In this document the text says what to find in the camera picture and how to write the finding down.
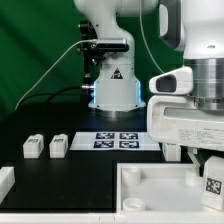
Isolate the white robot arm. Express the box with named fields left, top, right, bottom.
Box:
left=74, top=0, right=224, bottom=152

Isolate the white obstacle bar left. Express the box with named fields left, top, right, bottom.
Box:
left=0, top=167, right=15, bottom=204

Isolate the black cable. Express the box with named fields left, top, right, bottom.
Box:
left=15, top=85, right=88, bottom=111

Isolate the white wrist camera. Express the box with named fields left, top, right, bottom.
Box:
left=149, top=66, right=193, bottom=95

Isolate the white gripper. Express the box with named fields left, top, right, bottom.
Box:
left=147, top=96, right=224, bottom=177

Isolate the white sheet with tags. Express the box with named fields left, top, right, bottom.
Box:
left=70, top=132, right=160, bottom=151

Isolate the grey cable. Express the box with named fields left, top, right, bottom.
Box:
left=14, top=39, right=98, bottom=110

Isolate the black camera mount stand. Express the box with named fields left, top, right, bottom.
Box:
left=76, top=20, right=130, bottom=93

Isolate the white square tabletop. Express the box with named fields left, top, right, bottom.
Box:
left=116, top=163, right=224, bottom=224

